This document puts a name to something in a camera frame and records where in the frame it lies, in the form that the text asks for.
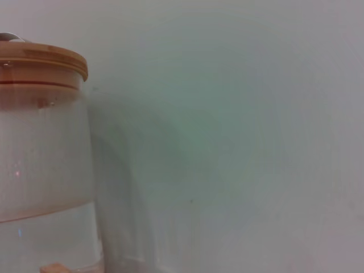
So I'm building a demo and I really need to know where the glass drink dispenser jar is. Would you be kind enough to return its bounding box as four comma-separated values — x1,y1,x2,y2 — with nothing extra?
0,82,107,273

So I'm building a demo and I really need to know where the round bamboo jar lid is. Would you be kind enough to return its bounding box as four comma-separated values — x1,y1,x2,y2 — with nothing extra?
0,42,89,110

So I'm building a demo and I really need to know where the wooden dispenser stand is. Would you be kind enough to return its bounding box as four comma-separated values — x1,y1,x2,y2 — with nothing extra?
39,263,65,273

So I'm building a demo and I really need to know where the metal strap lid handle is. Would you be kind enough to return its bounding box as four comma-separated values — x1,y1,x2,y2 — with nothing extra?
0,32,31,44

